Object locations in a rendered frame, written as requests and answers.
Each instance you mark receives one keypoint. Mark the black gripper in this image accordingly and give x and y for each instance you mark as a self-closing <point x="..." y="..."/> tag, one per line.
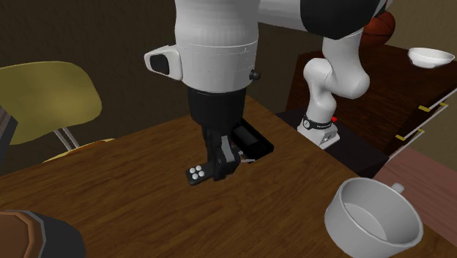
<point x="216" y="107"/>

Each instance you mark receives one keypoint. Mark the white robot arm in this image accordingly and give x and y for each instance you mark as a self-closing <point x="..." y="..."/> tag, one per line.
<point x="216" y="43"/>

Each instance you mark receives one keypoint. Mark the black remote control white buttons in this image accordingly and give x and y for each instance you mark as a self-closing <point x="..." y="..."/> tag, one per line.
<point x="196" y="174"/>

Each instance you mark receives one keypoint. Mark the black rectangular box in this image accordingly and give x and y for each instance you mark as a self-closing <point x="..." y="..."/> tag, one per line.
<point x="255" y="141"/>

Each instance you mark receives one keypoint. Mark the dark robot stand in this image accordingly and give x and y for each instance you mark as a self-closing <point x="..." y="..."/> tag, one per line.
<point x="357" y="153"/>

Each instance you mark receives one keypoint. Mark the white cup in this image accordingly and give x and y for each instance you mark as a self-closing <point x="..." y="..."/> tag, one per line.
<point x="360" y="221"/>

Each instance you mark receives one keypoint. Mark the dark wooden chest of drawers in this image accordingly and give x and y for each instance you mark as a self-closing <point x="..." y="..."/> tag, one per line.
<point x="392" y="96"/>

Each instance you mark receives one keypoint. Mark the yellow chair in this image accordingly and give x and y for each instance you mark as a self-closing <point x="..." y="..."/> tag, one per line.
<point x="46" y="100"/>

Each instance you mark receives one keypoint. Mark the brown and black object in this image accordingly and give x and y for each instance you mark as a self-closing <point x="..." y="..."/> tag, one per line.
<point x="32" y="236"/>

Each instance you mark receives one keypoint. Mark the orange basketball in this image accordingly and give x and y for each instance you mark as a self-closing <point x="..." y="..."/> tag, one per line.
<point x="380" y="30"/>

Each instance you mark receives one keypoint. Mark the white bowl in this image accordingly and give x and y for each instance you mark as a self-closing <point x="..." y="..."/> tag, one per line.
<point x="428" y="59"/>

